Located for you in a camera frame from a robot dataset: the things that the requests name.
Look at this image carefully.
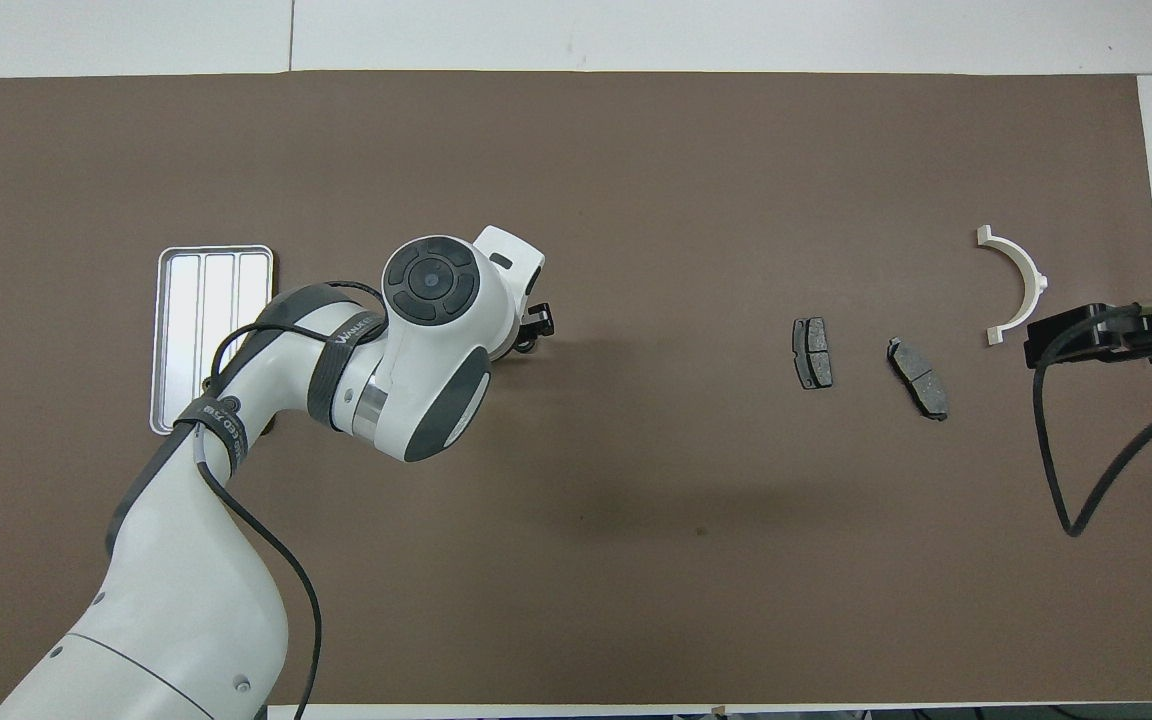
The silver metal tray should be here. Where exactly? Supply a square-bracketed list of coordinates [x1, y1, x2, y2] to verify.
[150, 245, 275, 436]

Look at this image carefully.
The brown table mat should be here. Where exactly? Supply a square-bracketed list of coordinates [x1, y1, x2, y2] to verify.
[0, 70, 1152, 706]

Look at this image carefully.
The long dark grey brake pad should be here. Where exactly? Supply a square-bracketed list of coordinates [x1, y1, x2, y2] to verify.
[886, 337, 950, 422]

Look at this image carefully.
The short dark grey brake pad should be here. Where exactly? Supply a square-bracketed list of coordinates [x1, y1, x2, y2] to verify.
[792, 317, 834, 391]

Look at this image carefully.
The white curved plastic bracket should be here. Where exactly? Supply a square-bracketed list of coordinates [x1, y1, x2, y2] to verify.
[976, 225, 1049, 347]

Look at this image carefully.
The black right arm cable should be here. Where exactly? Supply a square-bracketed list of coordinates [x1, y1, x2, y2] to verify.
[1031, 295, 1152, 538]

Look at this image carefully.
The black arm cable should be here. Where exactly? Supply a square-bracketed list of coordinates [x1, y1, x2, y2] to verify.
[198, 280, 387, 720]
[1031, 295, 1152, 538]

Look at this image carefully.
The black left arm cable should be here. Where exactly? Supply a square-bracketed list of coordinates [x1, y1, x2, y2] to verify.
[198, 280, 387, 720]

